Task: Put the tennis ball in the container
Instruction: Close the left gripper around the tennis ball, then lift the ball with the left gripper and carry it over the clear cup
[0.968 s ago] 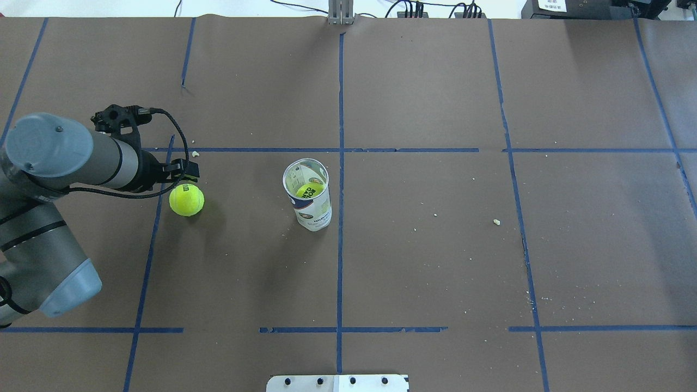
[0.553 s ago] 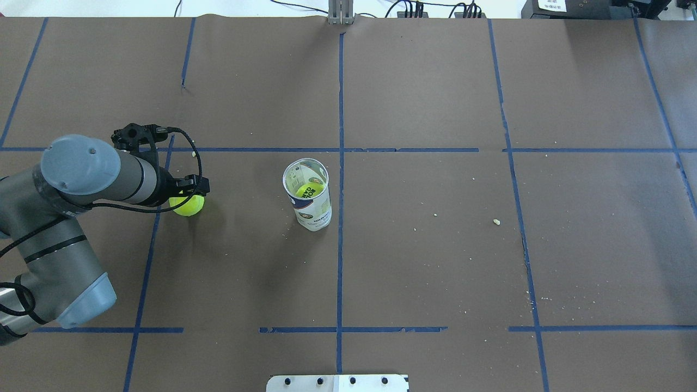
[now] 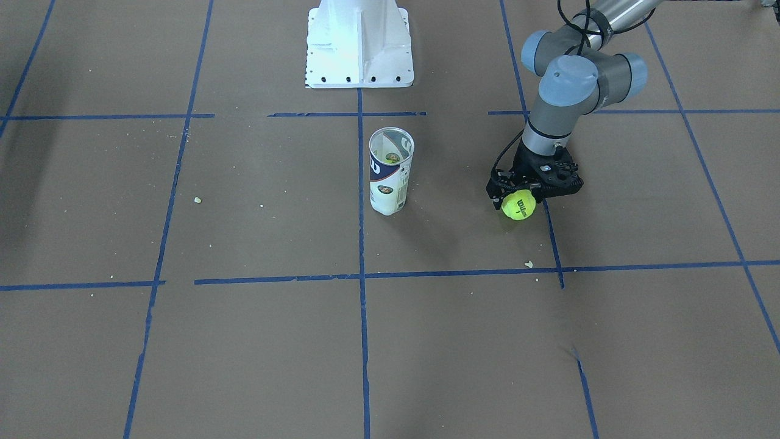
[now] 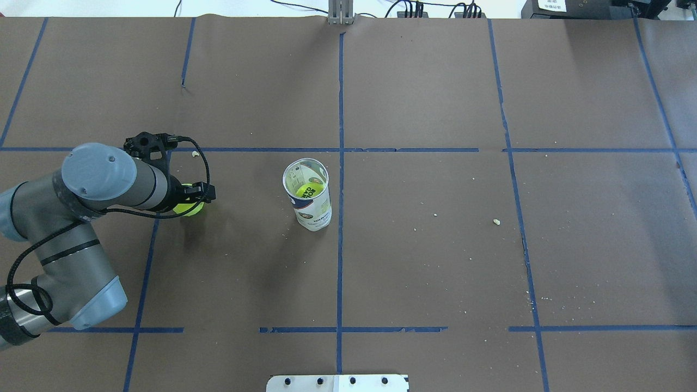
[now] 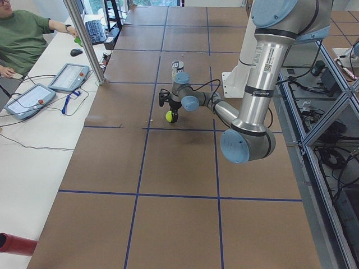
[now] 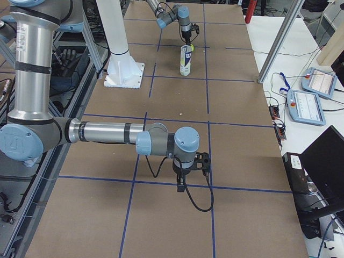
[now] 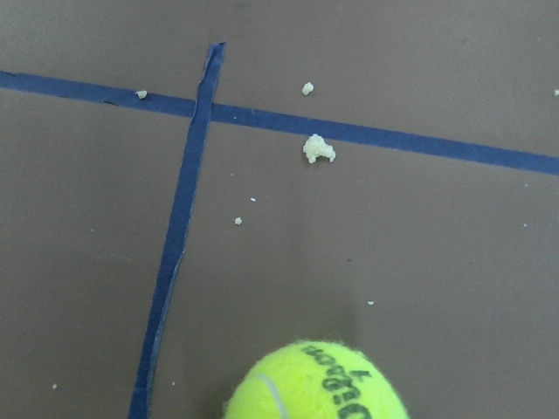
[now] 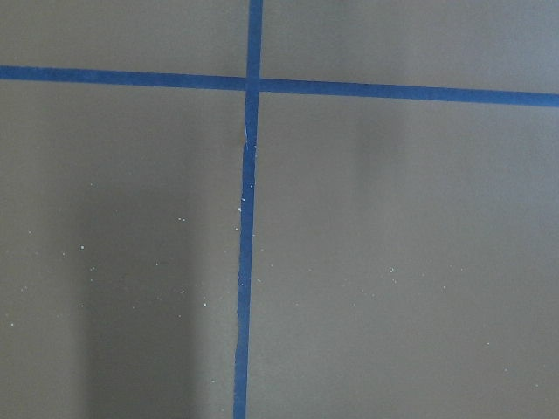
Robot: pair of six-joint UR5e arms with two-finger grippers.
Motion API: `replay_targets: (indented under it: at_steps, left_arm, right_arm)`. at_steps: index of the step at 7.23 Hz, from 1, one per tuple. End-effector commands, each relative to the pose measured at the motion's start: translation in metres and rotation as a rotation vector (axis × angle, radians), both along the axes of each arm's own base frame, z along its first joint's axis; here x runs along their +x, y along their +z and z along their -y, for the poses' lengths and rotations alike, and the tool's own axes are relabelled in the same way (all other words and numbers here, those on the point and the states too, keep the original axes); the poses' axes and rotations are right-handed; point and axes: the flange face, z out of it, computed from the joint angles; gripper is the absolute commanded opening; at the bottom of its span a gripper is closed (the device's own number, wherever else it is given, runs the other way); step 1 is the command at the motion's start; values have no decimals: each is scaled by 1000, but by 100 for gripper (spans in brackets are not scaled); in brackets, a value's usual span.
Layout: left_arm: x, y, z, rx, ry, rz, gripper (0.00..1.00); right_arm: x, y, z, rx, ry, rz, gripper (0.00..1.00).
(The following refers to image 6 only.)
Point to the orange black adapter board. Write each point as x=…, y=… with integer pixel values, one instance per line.
x=274, y=111

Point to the red cylinder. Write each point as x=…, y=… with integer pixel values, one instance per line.
x=250, y=11

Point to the near teach pendant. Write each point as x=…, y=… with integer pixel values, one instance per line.
x=305, y=107

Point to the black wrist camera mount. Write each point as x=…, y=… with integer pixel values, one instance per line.
x=202, y=162

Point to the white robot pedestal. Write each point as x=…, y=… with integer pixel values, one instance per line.
x=122, y=70

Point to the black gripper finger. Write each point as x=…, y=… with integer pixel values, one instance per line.
x=180, y=184

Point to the black monitor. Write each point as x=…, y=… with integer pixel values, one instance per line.
x=323, y=161

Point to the black computer box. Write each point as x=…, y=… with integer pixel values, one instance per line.
x=313, y=209

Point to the aluminium frame post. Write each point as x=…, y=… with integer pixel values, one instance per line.
x=280, y=38

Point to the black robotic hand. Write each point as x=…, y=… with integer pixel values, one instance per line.
x=68, y=64

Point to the far teach pendant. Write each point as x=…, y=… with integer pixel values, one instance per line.
x=319, y=82

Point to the teach pendant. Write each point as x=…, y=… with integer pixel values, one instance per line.
x=305, y=107
x=319, y=82

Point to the clear tennis ball can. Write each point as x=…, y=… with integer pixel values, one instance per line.
x=185, y=60

